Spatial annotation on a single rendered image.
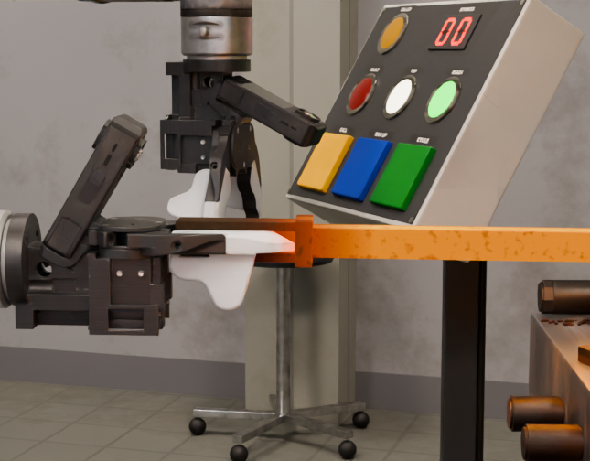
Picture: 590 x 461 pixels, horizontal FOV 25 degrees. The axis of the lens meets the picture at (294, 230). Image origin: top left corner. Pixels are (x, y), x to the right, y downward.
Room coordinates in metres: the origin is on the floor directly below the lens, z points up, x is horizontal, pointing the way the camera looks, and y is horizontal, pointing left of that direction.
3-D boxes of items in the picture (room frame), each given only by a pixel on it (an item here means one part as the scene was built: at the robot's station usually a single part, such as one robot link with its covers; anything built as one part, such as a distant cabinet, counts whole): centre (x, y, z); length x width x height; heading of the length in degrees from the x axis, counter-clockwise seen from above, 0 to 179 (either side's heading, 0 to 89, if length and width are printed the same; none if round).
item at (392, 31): (1.66, -0.12, 1.16); 0.05 x 0.03 x 0.04; 178
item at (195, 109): (1.41, 0.09, 1.07); 0.09 x 0.08 x 0.12; 73
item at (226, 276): (0.98, 0.05, 0.98); 0.09 x 0.03 x 0.06; 86
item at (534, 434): (0.91, -0.18, 0.87); 0.04 x 0.03 x 0.03; 88
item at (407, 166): (1.44, -0.12, 1.01); 0.07 x 0.05 x 0.07; 23
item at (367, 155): (1.53, -0.08, 1.01); 0.07 x 0.05 x 0.07; 23
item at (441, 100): (1.46, -0.16, 1.09); 0.05 x 0.03 x 0.04; 178
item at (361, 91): (1.64, -0.08, 1.09); 0.05 x 0.03 x 0.04; 178
